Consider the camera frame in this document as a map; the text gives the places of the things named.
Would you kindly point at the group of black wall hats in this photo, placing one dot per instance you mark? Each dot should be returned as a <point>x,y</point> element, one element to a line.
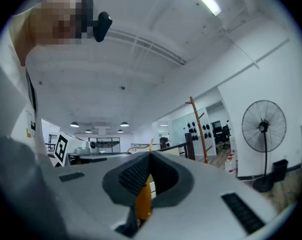
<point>193,131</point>

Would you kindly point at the black trash bin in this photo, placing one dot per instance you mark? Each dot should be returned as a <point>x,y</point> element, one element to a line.
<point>280,170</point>

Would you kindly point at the dark wooden post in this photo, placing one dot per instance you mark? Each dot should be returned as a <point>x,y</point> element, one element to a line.
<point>189,146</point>

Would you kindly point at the black head-worn camera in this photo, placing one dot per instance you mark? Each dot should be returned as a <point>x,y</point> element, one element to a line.
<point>102,26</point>

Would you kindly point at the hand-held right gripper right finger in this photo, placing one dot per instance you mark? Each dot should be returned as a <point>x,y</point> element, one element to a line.
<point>203,191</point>

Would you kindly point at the brown wooden coat rack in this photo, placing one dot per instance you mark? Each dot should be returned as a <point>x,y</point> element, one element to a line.
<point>200,131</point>

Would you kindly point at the black office chair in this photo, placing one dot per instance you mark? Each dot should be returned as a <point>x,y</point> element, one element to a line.
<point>225,134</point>

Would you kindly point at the person's head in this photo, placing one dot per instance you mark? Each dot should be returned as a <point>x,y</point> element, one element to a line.
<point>56,21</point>

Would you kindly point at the black standing fan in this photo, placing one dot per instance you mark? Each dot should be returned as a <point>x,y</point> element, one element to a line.
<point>262,185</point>

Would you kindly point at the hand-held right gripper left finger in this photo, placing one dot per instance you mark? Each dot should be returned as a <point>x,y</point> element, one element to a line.
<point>91,191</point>

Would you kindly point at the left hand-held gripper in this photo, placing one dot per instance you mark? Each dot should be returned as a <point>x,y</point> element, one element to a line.
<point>61,149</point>

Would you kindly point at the clear water bottle red cap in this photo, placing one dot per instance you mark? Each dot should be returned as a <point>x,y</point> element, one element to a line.
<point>229,166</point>
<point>233,155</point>

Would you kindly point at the person in white shirt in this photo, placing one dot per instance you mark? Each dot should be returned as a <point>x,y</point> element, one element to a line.
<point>6,84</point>

